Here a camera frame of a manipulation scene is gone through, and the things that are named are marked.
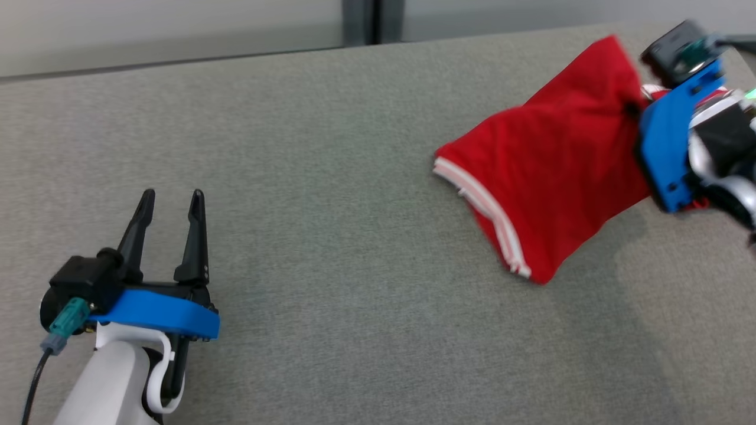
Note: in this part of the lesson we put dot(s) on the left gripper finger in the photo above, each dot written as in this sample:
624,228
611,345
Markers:
136,242
195,248

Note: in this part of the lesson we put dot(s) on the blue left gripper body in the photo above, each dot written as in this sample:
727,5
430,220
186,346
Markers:
165,310

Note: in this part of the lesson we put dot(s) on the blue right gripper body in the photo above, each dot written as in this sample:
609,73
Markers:
664,147

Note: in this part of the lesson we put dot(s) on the red basketball jersey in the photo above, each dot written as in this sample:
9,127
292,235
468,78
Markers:
561,165

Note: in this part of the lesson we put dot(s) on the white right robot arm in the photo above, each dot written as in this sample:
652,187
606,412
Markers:
726,153

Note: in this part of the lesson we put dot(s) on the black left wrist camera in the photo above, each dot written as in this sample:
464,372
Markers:
82,280

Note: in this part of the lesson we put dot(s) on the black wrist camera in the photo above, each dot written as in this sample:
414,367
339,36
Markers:
82,280
673,53

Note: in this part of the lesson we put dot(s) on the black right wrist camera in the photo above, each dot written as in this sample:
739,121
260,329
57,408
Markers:
673,53

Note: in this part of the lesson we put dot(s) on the grey partition post, twin feet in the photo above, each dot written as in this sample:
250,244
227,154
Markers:
372,20

